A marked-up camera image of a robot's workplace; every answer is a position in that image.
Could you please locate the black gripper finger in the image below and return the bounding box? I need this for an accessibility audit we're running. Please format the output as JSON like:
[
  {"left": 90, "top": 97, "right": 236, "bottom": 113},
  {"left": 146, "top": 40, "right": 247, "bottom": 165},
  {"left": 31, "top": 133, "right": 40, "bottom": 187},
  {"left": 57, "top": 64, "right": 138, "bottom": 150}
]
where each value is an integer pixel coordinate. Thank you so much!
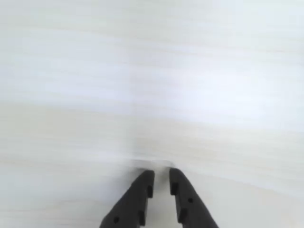
[
  {"left": 169, "top": 168, "right": 219, "bottom": 228},
  {"left": 99, "top": 170, "right": 155, "bottom": 228}
]

